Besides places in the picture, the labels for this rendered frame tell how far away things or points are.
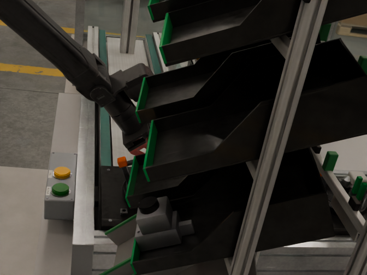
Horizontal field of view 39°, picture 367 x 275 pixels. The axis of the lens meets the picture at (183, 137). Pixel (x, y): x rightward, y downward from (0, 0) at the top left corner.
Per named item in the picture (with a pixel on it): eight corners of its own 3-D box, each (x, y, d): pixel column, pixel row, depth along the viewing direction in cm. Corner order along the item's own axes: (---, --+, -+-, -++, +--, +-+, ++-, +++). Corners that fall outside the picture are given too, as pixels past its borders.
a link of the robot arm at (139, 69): (80, 64, 107) (86, 93, 102) (126, 36, 105) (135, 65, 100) (110, 94, 117) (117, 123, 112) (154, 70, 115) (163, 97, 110)
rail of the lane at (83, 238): (70, 279, 114) (72, 241, 108) (81, 97, 189) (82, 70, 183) (95, 279, 115) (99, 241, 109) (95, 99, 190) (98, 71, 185)
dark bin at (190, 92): (140, 125, 78) (123, 82, 74) (147, 89, 89) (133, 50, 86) (327, 79, 73) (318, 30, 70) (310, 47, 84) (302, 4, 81)
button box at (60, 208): (43, 220, 123) (43, 199, 120) (50, 169, 141) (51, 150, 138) (74, 220, 124) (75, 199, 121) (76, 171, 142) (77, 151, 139)
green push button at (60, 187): (51, 198, 122) (51, 192, 121) (52, 189, 125) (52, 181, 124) (68, 199, 123) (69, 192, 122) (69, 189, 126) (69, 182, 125)
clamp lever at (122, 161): (126, 187, 123) (117, 162, 119) (126, 183, 124) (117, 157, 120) (141, 183, 123) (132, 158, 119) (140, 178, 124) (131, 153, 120)
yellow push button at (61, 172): (53, 181, 128) (53, 174, 127) (54, 172, 131) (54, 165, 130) (69, 181, 129) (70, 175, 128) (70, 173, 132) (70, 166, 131)
